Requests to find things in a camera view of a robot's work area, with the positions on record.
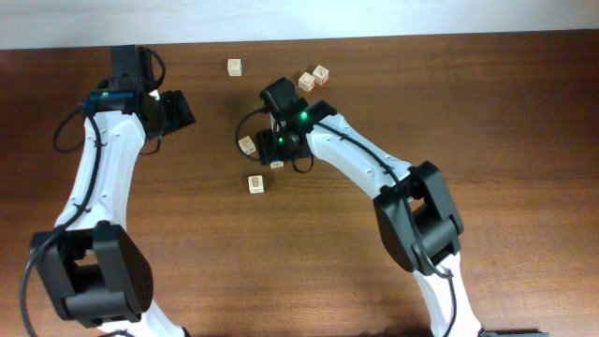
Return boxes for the wooden block beside top right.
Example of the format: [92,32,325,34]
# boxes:
[299,72,315,93]

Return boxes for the blue D wooden block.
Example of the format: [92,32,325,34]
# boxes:
[270,161,285,169]

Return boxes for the plain wooden block middle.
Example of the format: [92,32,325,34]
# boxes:
[238,136,256,155]

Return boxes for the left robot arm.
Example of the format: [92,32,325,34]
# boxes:
[19,45,195,336]

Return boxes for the wooden block red drawing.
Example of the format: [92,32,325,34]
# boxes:
[248,175,265,194]

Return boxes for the plain wooden block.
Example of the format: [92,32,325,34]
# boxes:
[238,136,256,155]
[227,59,242,77]

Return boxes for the plain wooden block far left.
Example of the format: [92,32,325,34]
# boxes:
[227,59,242,77]

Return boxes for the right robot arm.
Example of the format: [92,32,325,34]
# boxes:
[258,78,483,336]

